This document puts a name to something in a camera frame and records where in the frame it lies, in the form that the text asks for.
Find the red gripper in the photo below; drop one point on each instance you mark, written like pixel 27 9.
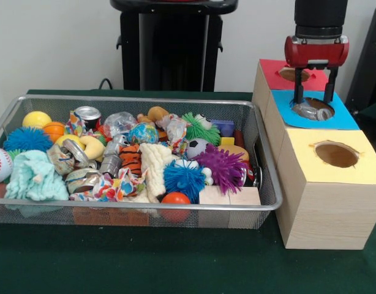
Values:
pixel 316 50

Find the crushed clear bottle blue label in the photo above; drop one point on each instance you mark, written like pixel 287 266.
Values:
pixel 310 111

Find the wooden box with three holes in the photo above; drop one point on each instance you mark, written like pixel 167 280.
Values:
pixel 329 214

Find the shallow mesh bin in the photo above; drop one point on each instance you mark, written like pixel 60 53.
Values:
pixel 53 217

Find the black upright stand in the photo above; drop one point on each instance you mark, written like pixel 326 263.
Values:
pixel 368 61

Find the green covered side table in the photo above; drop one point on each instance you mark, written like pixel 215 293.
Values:
pixel 374 111

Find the green spiky ball with eyes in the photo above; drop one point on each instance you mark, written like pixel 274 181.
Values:
pixel 200 125

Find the purple spiky ball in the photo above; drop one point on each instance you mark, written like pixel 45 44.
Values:
pixel 224 168

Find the small soccer ball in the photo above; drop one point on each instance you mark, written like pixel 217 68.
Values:
pixel 197 148

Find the blue spiky ball with eyes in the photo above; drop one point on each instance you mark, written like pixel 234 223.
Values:
pixel 183 179

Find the globe print ball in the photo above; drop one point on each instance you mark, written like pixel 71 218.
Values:
pixel 143 133

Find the smooth orange ball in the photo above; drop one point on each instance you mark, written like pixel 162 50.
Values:
pixel 175 199

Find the black soda can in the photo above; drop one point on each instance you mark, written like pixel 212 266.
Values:
pixel 88 118

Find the dark green table cloth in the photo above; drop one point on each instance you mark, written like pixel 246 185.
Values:
pixel 145 263

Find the yellow ball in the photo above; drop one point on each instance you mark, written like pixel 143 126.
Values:
pixel 36 119

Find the mint green cloth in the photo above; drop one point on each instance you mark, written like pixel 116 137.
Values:
pixel 35 180

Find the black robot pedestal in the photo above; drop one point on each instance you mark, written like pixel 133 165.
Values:
pixel 175 61

